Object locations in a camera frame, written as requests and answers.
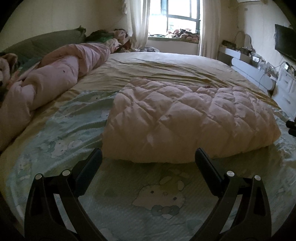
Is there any pink quilted jacket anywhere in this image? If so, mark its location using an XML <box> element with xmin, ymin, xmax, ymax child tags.
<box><xmin>102</xmin><ymin>78</ymin><xmax>281</xmax><ymax>164</ymax></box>

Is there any clothes pile on windowsill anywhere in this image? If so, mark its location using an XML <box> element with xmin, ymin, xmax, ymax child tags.
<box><xmin>165</xmin><ymin>29</ymin><xmax>200</xmax><ymax>44</ymax></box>

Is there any clothes pile by headboard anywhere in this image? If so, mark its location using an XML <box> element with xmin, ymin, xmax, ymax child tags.
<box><xmin>85</xmin><ymin>29</ymin><xmax>132</xmax><ymax>53</ymax></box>

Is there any white drawer cabinet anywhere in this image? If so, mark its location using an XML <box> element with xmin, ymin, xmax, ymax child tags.
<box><xmin>272</xmin><ymin>68</ymin><xmax>296</xmax><ymax>119</ymax></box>

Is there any white curved low bench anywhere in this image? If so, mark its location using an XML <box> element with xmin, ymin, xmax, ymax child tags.
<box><xmin>231</xmin><ymin>58</ymin><xmax>276</xmax><ymax>93</ymax></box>

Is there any light blue cartoon blanket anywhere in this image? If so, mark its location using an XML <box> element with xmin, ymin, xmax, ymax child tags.
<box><xmin>1</xmin><ymin>91</ymin><xmax>295</xmax><ymax>240</ymax></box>

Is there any grey desk with clutter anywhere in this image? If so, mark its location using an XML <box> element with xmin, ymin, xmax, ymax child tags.
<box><xmin>217</xmin><ymin>40</ymin><xmax>266</xmax><ymax>67</ymax></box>

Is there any beige bed sheet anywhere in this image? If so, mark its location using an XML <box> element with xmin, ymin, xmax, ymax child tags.
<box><xmin>0</xmin><ymin>52</ymin><xmax>282</xmax><ymax>163</ymax></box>

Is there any right cream curtain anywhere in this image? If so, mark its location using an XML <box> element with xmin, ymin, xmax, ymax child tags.
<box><xmin>199</xmin><ymin>0</ymin><xmax>221</xmax><ymax>59</ymax></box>

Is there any cream curtain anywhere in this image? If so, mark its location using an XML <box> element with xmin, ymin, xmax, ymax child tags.
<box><xmin>123</xmin><ymin>0</ymin><xmax>151</xmax><ymax>50</ymax></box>
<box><xmin>199</xmin><ymin>0</ymin><xmax>221</xmax><ymax>59</ymax></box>

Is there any rolled pink duvet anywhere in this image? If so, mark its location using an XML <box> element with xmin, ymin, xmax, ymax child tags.
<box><xmin>1</xmin><ymin>43</ymin><xmax>110</xmax><ymax>150</ymax></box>

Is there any left cream curtain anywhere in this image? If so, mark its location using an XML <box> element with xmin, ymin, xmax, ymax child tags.
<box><xmin>123</xmin><ymin>0</ymin><xmax>151</xmax><ymax>50</ymax></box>

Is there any black wall television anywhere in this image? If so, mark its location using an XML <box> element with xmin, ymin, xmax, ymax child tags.
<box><xmin>274</xmin><ymin>24</ymin><xmax>296</xmax><ymax>62</ymax></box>

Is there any white wall air conditioner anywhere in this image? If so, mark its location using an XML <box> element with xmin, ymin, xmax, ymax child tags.
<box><xmin>237</xmin><ymin>0</ymin><xmax>261</xmax><ymax>3</ymax></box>

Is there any window with dark frame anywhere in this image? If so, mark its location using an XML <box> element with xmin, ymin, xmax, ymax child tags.
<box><xmin>148</xmin><ymin>0</ymin><xmax>201</xmax><ymax>37</ymax></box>

